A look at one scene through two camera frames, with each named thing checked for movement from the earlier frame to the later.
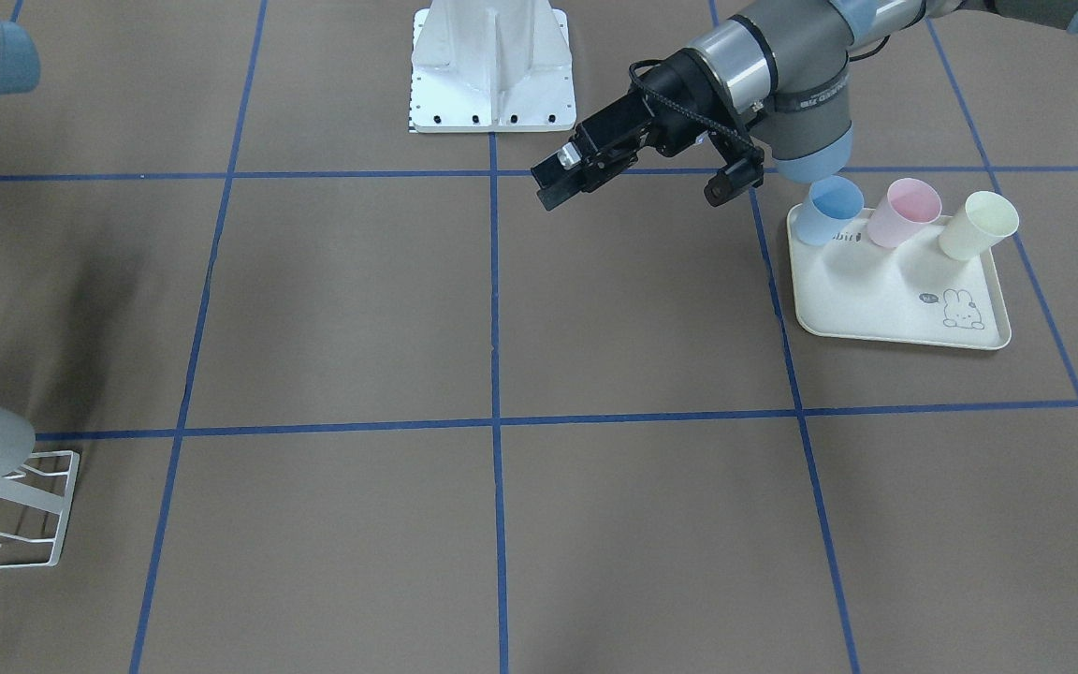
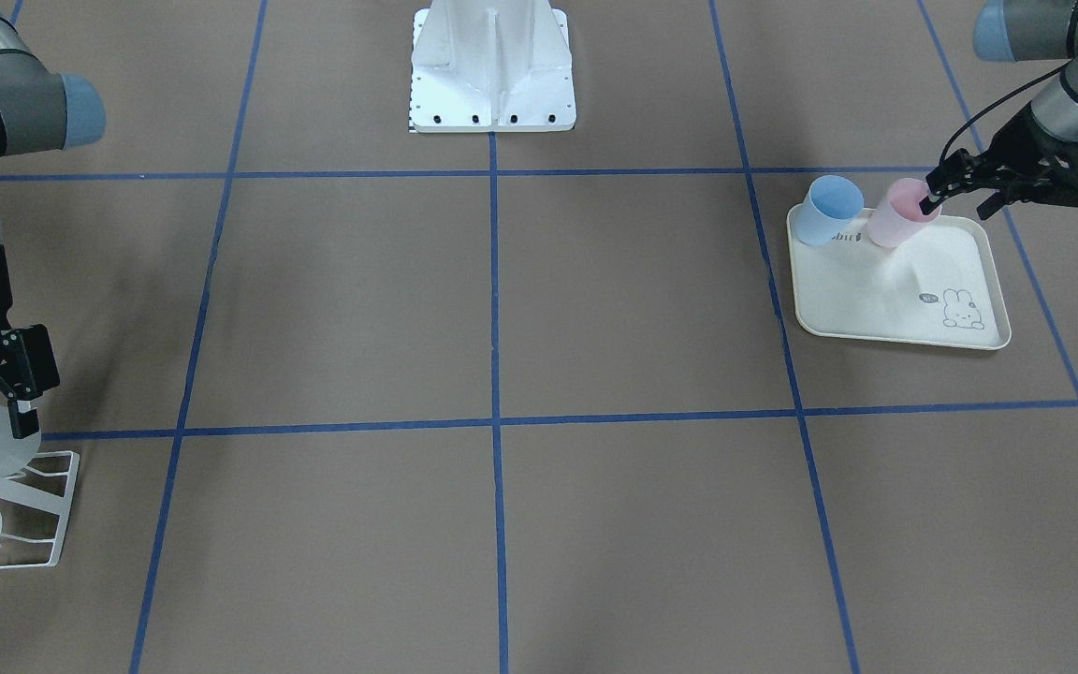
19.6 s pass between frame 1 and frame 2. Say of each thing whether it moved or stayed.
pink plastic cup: stayed
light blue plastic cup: stayed
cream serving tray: stayed
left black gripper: moved
